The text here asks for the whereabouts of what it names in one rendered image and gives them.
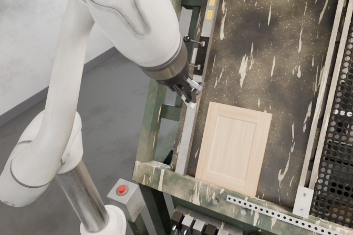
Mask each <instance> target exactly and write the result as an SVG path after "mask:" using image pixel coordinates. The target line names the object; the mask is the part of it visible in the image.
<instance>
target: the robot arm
mask: <svg viewBox="0 0 353 235"><path fill-rule="evenodd" d="M94 23H96V24H97V26H98V27H99V29H100V30H101V31H102V33H103V34H104V35H105V36H106V38H107V39H108V40H109V41H110V42H111V43H112V44H113V45H114V47H115V48H116V49H117V50H118V51H119V52H121V53H122V54H123V55H124V56H125V57H127V58H128V59H130V60H132V61H133V62H134V63H135V64H136V65H137V66H138V67H139V68H140V69H141V70H142V71H143V72H144V73H145V74H146V75H147V76H148V77H150V78H152V79H154V80H155V81H156V82H157V83H159V84H161V85H164V86H167V87H168V88H169V89H170V90H171V91H172V92H175V91H176V93H177V94H178V95H179V96H181V98H182V99H183V101H184V102H185V103H186V105H187V106H188V107H189V108H191V109H193V108H194V107H195V105H196V104H197V102H198V100H199V98H200V97H201V95H202V89H203V87H204V86H205V84H204V83H203V82H198V81H196V82H194V81H193V77H192V76H191V75H190V74H189V61H188V59H187V56H188V52H187V49H186V46H185V44H184V42H183V39H182V37H181V34H180V32H179V23H178V19H177V16H176V13H175V10H174V8H173V6H172V3H171V1H170V0H68V3H67V6H66V9H65V12H64V16H63V19H62V23H61V27H60V32H59V37H58V42H57V47H56V53H55V58H54V64H53V69H52V73H51V79H50V84H49V89H48V95H47V100H46V106H45V109H44V110H43V111H41V112H40V113H39V114H38V115H37V116H36V117H35V118H34V119H33V120H32V121H31V123H30V124H29V126H28V127H27V128H26V129H25V131H24V132H23V134H22V135H21V137H20V139H19V141H18V143H17V144H16V146H15V147H14V149H13V151H12V153H11V154H10V156H9V158H8V161H7V163H6V165H5V167H4V170H3V172H2V174H1V175H0V200H1V202H4V203H5V204H7V205H9V206H14V207H23V206H27V205H29V204H31V203H33V202H34V201H35V200H37V199H38V198H39V197H40V196H41V195H42V194H43V192H44V191H45V190H46V189H47V188H48V186H49V185H50V183H51V181H52V180H53V179H54V178H55V180H56V181H57V183H58V185H59V186H60V188H61V189H62V191H63V192H64V194H65V196H66V197H67V199H68V201H69V202H70V204H71V206H72V207H73V209H74V211H75V212H76V214H77V216H78V217H79V219H80V221H81V224H80V233H81V235H125V233H126V226H127V224H126V218H125V215H124V213H123V211H122V210H121V209H120V208H118V207H117V206H114V205H105V206H104V204H103V202H102V200H101V198H100V196H99V194H98V191H97V189H96V187H95V185H94V183H93V181H92V179H91V177H90V175H89V173H88V170H87V168H86V166H85V164H84V162H83V160H82V155H83V147H82V134H81V128H82V123H81V118H80V115H79V113H78V112H77V111H76V109H77V103H78V97H79V90H80V84H81V77H82V71H83V67H84V60H85V54H86V48H87V43H88V39H89V35H90V32H91V30H92V27H93V25H94Z"/></svg>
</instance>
